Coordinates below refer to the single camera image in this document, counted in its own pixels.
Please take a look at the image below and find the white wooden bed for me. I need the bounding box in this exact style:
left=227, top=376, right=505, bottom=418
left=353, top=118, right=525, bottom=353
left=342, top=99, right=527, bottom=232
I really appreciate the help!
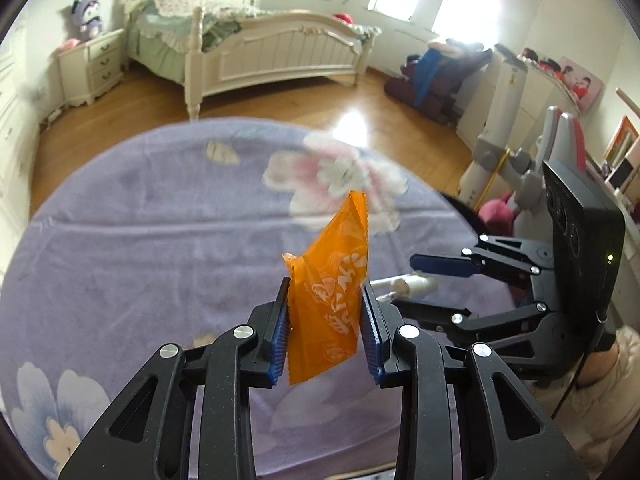
left=122, top=0, right=383, bottom=121

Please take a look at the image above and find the purple floral blanket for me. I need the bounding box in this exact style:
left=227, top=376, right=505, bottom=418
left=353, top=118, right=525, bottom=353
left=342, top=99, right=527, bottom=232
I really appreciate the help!
left=0, top=117, right=501, bottom=476

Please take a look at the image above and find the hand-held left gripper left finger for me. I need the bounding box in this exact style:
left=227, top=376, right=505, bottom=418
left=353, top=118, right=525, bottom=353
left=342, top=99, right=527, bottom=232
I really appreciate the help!
left=59, top=276, right=292, bottom=480

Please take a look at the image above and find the white grey ergonomic chair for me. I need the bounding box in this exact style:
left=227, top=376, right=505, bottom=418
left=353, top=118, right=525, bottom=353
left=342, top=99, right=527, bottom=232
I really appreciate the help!
left=457, top=44, right=588, bottom=241

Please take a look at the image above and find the pink photo canvas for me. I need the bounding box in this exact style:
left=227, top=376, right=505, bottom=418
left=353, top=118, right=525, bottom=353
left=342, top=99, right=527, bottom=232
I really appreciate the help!
left=559, top=56, right=602, bottom=111

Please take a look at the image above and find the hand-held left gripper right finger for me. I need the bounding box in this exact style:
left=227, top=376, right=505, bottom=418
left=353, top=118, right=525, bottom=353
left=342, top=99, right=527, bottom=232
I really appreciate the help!
left=361, top=280, right=591, bottom=480

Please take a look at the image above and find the orange snack wrapper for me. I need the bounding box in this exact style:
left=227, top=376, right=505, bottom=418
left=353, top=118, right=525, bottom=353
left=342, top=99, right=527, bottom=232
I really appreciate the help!
left=281, top=190, right=371, bottom=386

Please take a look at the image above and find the person's right forearm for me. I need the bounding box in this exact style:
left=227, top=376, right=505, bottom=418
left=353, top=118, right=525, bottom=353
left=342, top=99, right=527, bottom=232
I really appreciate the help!
left=540, top=327, right=640, bottom=456

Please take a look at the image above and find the orange picture frame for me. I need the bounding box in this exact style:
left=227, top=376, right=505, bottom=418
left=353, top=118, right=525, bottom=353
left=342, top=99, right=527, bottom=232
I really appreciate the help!
left=604, top=115, right=640, bottom=171

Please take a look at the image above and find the white wardrobe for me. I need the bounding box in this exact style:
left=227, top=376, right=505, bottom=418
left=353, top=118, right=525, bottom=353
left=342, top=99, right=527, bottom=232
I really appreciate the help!
left=0, top=20, right=41, bottom=221

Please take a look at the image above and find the black cable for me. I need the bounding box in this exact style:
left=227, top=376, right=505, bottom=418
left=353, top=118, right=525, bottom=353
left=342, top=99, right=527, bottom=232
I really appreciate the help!
left=550, top=310, right=616, bottom=418

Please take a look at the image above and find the maroon armchair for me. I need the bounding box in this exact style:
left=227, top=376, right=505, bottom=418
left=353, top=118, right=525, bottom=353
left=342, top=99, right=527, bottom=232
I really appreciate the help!
left=385, top=40, right=493, bottom=126

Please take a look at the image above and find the white plastic tube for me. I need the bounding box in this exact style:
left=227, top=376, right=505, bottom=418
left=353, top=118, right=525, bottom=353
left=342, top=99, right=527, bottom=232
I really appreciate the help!
left=372, top=271, right=440, bottom=303

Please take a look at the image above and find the red plush toy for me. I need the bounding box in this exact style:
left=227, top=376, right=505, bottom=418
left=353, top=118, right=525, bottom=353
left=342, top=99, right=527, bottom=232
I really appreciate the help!
left=520, top=47, right=563, bottom=75

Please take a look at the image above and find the blue garment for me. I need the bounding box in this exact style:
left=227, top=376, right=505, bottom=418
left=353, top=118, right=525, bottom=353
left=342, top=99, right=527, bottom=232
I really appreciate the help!
left=414, top=50, right=443, bottom=101

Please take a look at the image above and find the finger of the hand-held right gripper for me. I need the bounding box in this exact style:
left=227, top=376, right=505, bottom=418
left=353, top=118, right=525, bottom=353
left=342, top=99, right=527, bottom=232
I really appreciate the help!
left=392, top=297, right=566, bottom=378
left=410, top=234, right=552, bottom=287

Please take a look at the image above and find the purple plush toy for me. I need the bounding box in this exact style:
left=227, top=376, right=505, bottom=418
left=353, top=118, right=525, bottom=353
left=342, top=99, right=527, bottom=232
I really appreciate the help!
left=64, top=0, right=105, bottom=41

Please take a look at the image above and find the white low cabinet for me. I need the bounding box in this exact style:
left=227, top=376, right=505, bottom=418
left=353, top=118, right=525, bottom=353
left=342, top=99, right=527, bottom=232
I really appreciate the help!
left=457, top=55, right=586, bottom=161

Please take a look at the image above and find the white nightstand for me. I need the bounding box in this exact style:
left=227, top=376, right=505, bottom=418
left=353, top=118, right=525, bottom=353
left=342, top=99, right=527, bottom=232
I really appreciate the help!
left=56, top=29, right=126, bottom=108

